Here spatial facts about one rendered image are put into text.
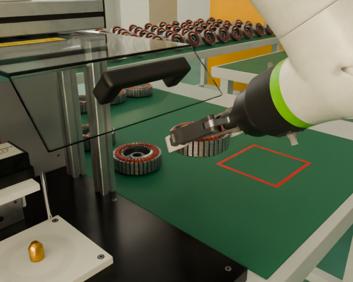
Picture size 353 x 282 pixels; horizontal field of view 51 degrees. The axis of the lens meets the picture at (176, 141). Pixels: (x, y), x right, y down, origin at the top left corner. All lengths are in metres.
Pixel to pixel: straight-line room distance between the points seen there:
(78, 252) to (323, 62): 0.41
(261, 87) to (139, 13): 3.98
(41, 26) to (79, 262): 0.34
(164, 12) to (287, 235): 3.97
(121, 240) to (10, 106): 0.33
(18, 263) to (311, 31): 0.47
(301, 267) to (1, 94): 0.59
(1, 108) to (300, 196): 0.59
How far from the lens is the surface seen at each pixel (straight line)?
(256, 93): 0.49
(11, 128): 0.77
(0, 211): 0.66
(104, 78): 0.35
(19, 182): 0.56
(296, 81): 0.43
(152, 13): 4.34
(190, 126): 0.57
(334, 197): 0.80
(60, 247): 0.59
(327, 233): 0.69
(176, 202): 0.72
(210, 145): 0.65
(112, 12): 8.57
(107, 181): 0.72
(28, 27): 0.59
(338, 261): 1.87
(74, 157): 0.77
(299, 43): 0.40
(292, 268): 0.60
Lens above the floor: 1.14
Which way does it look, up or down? 23 degrees down
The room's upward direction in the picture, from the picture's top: straight up
